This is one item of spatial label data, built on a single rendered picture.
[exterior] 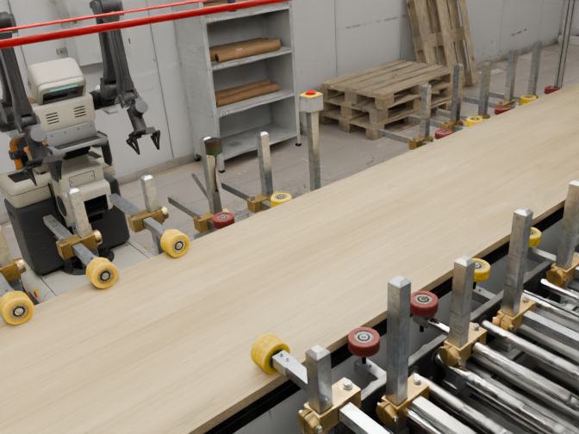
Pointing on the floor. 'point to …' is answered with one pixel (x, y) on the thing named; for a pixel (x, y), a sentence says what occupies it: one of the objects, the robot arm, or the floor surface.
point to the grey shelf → (238, 77)
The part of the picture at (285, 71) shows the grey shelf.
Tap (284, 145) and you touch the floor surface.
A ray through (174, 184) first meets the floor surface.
